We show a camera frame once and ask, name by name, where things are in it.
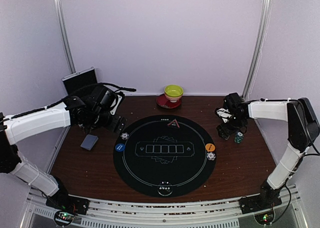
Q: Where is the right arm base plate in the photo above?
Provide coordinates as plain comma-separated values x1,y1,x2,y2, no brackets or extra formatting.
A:
238,195,282,215

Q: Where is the left aluminium corner post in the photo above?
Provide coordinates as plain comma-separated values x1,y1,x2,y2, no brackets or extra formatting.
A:
53,0,76,74

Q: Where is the blue round blind button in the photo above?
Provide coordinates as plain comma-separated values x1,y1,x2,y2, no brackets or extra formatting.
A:
114,143,126,152

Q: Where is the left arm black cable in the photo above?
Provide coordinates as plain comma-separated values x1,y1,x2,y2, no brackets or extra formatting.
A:
0,81,137,121

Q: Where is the orange round blind button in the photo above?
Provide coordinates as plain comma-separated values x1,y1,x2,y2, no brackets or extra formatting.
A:
205,143,216,153

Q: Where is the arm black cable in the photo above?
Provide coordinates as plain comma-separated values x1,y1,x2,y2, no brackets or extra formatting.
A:
0,81,137,121
282,100,320,221

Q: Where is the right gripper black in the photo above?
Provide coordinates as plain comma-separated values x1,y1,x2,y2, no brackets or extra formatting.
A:
217,113,246,139

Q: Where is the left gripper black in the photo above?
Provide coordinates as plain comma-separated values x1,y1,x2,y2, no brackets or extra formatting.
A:
90,109,128,134

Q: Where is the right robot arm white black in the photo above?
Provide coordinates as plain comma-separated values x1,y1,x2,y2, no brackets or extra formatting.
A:
214,92,320,209

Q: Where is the right aluminium corner post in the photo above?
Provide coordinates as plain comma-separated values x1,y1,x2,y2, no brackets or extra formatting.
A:
242,0,272,100

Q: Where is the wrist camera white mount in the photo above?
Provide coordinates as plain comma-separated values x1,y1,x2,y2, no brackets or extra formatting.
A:
109,93,125,115
215,107,233,123

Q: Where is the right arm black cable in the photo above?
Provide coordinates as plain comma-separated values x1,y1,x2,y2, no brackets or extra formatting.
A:
282,100,320,221

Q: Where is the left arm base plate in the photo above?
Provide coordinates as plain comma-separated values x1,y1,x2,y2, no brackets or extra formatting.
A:
45,195,90,215

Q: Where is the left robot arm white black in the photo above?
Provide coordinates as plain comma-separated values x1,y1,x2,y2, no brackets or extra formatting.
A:
0,82,136,211

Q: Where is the aluminium corner post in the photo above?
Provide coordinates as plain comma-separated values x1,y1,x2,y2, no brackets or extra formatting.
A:
53,0,76,74
242,0,272,100

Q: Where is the round black poker mat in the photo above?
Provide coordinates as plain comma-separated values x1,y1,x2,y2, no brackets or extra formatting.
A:
113,115,217,198

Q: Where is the red black triangle dealer marker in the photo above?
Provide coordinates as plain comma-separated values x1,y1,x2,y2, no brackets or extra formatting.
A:
167,119,180,129

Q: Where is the aluminium front rail frame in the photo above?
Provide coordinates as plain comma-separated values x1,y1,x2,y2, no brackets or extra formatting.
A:
21,184,310,228

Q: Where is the green striped bowl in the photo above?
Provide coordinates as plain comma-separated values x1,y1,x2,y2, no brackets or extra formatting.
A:
164,84,184,103

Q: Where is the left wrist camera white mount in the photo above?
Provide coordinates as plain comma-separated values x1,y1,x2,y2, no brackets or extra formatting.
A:
109,93,125,115

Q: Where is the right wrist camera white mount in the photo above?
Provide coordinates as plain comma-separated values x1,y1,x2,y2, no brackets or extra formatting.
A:
215,107,233,123

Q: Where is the aluminium poker case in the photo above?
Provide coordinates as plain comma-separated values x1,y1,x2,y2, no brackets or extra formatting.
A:
62,67,98,98

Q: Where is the green chip stack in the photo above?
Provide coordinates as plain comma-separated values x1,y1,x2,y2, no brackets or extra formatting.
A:
234,131,244,144

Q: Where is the red plate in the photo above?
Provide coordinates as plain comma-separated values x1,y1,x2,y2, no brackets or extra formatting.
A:
156,93,182,109

